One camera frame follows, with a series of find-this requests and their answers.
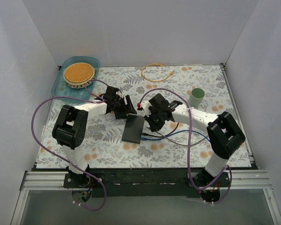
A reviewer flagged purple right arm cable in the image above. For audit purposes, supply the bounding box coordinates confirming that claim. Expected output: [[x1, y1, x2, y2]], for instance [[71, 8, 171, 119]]
[[137, 88, 232, 203]]

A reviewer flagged blue ethernet cable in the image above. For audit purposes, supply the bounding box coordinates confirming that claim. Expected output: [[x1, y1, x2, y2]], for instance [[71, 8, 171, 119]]
[[140, 129, 211, 143]]

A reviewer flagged black ethernet cable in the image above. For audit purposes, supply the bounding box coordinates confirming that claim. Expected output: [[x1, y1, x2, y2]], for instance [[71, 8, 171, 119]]
[[141, 121, 180, 139]]

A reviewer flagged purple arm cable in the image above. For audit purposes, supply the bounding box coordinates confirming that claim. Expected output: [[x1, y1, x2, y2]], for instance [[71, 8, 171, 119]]
[[31, 79, 108, 211], [137, 88, 232, 203]]

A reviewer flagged black network switch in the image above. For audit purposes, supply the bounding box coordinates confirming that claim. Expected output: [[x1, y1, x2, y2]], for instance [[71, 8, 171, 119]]
[[122, 114, 145, 144]]

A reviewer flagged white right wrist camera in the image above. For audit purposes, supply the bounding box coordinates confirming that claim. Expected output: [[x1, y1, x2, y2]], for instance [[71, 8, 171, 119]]
[[137, 101, 152, 117]]

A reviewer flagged woven basket plate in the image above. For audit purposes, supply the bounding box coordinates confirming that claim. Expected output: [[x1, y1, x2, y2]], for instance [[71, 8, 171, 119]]
[[63, 62, 95, 89]]

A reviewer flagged floral table mat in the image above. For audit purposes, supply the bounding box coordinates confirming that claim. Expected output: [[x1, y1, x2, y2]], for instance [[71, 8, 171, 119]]
[[36, 65, 253, 169]]

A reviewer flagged aluminium frame rail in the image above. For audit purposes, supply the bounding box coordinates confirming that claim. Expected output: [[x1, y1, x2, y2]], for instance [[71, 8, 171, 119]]
[[11, 170, 281, 225]]

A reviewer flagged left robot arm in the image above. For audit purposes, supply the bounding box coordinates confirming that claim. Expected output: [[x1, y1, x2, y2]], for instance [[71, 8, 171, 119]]
[[52, 86, 137, 188]]

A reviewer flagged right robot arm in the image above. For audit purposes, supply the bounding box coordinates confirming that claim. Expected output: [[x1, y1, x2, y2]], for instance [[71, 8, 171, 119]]
[[138, 94, 245, 186]]

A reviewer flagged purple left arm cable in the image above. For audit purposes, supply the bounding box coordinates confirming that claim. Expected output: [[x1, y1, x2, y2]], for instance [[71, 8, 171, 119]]
[[31, 79, 108, 211]]

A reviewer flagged green cup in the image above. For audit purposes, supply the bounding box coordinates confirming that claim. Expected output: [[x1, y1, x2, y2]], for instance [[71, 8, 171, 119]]
[[189, 88, 205, 107]]

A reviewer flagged grey ethernet cable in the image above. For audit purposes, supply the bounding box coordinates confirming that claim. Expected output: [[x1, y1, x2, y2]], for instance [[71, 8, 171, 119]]
[[154, 130, 209, 146]]

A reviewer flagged yellow ethernet cable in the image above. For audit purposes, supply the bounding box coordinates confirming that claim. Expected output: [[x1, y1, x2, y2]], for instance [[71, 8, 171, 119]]
[[141, 63, 175, 83]]

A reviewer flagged teal plastic tray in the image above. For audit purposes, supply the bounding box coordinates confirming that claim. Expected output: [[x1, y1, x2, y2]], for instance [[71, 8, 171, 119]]
[[51, 56, 100, 100]]

